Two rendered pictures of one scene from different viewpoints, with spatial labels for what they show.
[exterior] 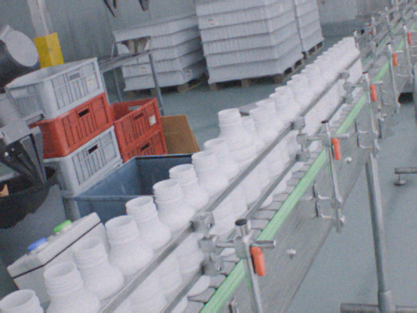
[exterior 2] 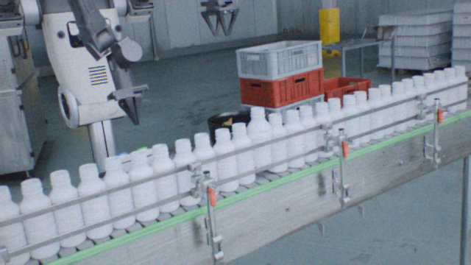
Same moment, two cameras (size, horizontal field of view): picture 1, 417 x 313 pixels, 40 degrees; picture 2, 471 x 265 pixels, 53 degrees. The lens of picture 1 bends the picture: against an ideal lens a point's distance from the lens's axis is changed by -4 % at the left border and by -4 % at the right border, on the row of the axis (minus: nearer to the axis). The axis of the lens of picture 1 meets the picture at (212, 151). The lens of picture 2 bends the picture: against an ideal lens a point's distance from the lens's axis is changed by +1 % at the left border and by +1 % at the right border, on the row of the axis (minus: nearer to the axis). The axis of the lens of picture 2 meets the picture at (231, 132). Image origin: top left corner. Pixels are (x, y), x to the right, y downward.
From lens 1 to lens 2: 0.59 m
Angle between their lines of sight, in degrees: 28
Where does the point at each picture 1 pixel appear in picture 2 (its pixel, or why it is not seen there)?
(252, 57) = not seen: outside the picture
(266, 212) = (274, 176)
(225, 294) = (202, 211)
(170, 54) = (422, 42)
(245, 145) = (259, 131)
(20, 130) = (127, 93)
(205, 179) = (218, 144)
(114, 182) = not seen: hidden behind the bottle
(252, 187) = (262, 157)
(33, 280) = not seen: hidden behind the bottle
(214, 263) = (195, 191)
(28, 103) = (258, 66)
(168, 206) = (179, 152)
